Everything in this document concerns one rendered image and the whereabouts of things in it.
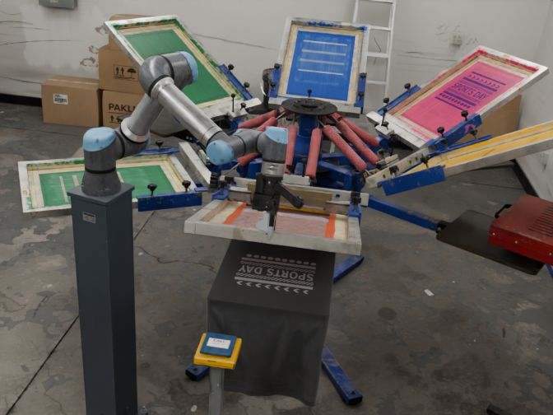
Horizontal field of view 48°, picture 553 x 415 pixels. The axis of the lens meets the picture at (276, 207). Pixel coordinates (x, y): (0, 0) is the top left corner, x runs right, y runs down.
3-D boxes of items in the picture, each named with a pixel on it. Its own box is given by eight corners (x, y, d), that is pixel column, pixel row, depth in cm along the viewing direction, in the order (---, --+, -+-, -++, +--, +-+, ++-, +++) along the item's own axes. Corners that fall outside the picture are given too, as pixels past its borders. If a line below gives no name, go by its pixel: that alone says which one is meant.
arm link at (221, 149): (127, 52, 200) (229, 148, 186) (153, 48, 209) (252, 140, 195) (118, 81, 208) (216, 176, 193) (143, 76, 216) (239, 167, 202)
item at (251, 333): (317, 409, 237) (330, 316, 219) (202, 391, 241) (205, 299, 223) (318, 403, 240) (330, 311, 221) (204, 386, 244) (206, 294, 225)
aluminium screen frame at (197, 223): (360, 255, 200) (361, 244, 199) (183, 232, 205) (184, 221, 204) (355, 213, 277) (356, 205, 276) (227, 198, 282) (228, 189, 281)
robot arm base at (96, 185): (72, 190, 237) (71, 166, 233) (97, 177, 250) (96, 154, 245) (105, 199, 232) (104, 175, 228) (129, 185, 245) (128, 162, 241)
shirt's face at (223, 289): (327, 316, 220) (327, 315, 219) (207, 299, 223) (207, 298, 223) (334, 251, 263) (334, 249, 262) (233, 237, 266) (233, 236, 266)
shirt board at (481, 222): (557, 255, 291) (562, 240, 288) (531, 289, 262) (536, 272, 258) (322, 172, 361) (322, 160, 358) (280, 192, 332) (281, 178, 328)
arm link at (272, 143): (273, 126, 204) (294, 129, 199) (269, 159, 206) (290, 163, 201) (258, 125, 197) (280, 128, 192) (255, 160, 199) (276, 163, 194)
